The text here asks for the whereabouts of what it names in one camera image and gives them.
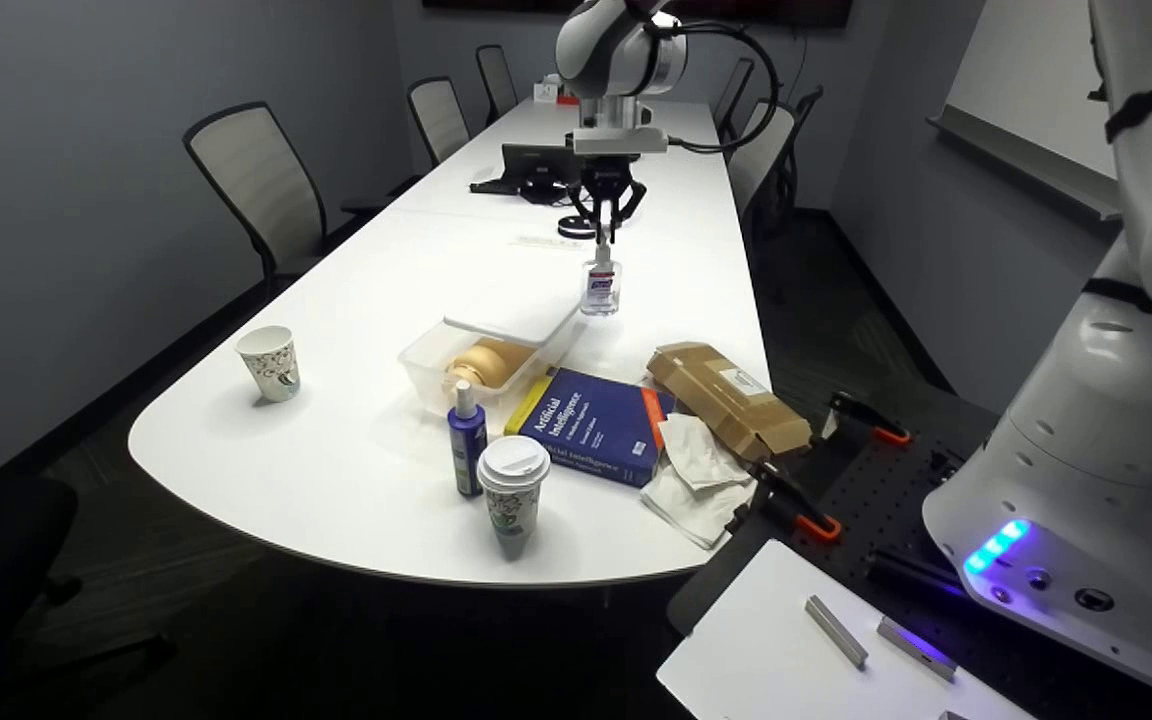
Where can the tan round food item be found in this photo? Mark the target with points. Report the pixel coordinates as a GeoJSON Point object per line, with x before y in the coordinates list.
{"type": "Point", "coordinates": [488, 361]}

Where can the wall whiteboard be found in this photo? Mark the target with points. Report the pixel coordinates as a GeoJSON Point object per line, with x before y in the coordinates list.
{"type": "Point", "coordinates": [1031, 64]}

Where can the transparent sanitizer bottle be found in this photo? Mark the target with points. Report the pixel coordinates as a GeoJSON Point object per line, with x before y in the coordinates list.
{"type": "Point", "coordinates": [603, 287]}

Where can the grey mesh office chair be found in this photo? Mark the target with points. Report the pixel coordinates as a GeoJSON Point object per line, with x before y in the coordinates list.
{"type": "Point", "coordinates": [499, 77]}
{"type": "Point", "coordinates": [440, 118]}
{"type": "Point", "coordinates": [760, 155]}
{"type": "Point", "coordinates": [258, 180]}

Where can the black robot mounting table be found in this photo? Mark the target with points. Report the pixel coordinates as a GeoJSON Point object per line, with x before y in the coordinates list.
{"type": "Point", "coordinates": [897, 504]}

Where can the blue spray bottle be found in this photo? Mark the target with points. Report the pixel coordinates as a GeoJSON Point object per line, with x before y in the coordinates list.
{"type": "Point", "coordinates": [466, 445]}

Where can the open paper cup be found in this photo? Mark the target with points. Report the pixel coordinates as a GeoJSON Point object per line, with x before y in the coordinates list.
{"type": "Point", "coordinates": [268, 361]}

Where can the white tissue box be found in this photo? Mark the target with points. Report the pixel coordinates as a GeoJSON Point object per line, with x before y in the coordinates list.
{"type": "Point", "coordinates": [544, 95]}

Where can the round black speaker puck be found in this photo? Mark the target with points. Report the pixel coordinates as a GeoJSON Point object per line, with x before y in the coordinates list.
{"type": "Point", "coordinates": [575, 228]}

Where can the paper coffee cup white lid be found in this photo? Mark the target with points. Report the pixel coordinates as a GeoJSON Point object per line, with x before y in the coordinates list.
{"type": "Point", "coordinates": [515, 495]}

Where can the clear plastic container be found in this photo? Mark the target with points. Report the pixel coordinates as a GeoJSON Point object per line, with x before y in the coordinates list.
{"type": "Point", "coordinates": [462, 366]}

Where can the white crumpled tissue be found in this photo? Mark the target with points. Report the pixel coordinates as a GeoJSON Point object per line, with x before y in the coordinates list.
{"type": "Point", "coordinates": [698, 473]}

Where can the grey metal bar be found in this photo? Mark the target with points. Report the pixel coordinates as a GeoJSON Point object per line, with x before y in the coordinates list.
{"type": "Point", "coordinates": [917, 644]}
{"type": "Point", "coordinates": [839, 628]}

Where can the black conference phone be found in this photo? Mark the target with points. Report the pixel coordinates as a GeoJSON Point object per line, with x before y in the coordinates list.
{"type": "Point", "coordinates": [529, 170]}

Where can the clear plastic container lid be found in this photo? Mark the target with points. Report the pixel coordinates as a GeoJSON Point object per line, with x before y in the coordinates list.
{"type": "Point", "coordinates": [529, 334]}

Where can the white board sheet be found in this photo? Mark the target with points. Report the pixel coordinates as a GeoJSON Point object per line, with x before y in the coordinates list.
{"type": "Point", "coordinates": [789, 653]}

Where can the blue textbook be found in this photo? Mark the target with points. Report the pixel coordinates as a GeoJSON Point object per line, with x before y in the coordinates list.
{"type": "Point", "coordinates": [592, 426]}

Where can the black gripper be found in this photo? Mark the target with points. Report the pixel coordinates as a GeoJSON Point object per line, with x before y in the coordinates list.
{"type": "Point", "coordinates": [611, 170]}

